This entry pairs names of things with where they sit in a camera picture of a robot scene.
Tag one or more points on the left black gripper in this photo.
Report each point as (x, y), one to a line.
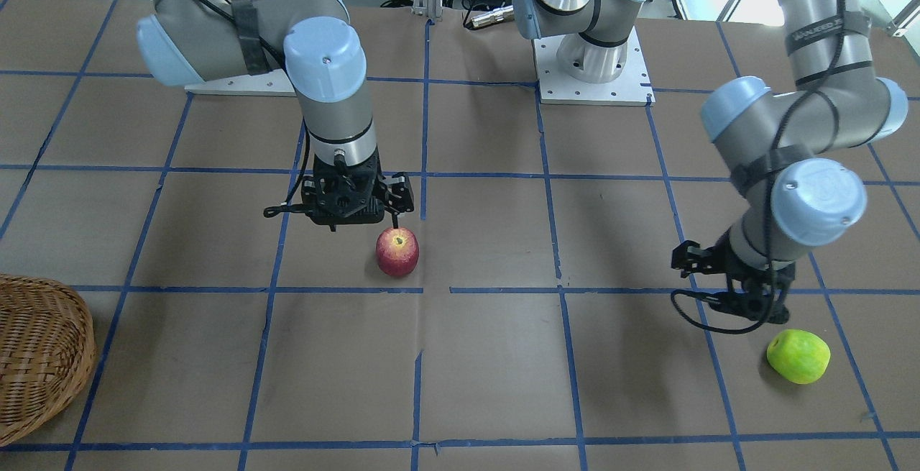
(734, 261)

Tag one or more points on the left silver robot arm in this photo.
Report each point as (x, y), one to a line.
(772, 144)

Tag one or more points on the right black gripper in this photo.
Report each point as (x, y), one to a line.
(400, 194)

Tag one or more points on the woven wicker basket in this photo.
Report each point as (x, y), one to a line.
(47, 352)

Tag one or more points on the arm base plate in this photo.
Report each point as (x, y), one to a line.
(571, 71)
(275, 83)

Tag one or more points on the green apple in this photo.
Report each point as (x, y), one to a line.
(799, 356)

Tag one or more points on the red apple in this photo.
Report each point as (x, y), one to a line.
(397, 252)

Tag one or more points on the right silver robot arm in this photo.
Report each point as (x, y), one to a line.
(188, 42)

